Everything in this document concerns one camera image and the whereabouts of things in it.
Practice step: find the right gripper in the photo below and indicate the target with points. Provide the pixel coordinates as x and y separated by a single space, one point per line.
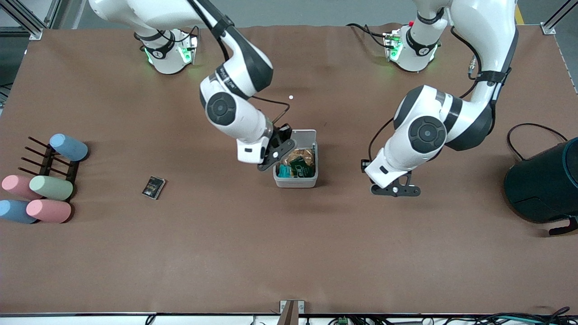
283 134

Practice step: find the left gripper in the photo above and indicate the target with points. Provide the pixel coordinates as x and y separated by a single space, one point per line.
363 166

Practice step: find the white square trash bin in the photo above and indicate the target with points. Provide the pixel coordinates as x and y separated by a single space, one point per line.
295 181

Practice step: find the black snack packet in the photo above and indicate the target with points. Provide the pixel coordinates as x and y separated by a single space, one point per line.
153 187

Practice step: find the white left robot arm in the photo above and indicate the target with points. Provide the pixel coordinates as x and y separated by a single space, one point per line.
433 126

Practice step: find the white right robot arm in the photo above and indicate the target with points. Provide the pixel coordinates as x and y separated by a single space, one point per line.
235 85

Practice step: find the dark teal pedal bin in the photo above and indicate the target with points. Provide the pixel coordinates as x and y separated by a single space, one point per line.
544 185

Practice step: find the brown snack bag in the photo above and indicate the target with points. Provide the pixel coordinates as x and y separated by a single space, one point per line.
303 155

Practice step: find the teal wrapper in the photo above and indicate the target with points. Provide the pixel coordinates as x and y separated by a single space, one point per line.
284 170

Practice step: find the green wrapper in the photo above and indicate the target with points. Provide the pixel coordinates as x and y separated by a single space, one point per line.
305 170

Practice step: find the blue cup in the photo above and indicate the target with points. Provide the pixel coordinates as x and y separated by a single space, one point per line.
68 147
13 211

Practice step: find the green cup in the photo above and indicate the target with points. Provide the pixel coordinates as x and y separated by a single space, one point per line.
52 188

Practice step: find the black cup rack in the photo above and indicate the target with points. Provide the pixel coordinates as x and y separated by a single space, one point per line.
47 167

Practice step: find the pink cup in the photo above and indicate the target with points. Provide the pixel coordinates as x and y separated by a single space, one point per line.
48 211
16 186

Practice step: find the metal table bracket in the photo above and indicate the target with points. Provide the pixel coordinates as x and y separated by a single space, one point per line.
291 311

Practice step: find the aluminium frame post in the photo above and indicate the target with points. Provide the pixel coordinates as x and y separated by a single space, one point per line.
557 20
27 18

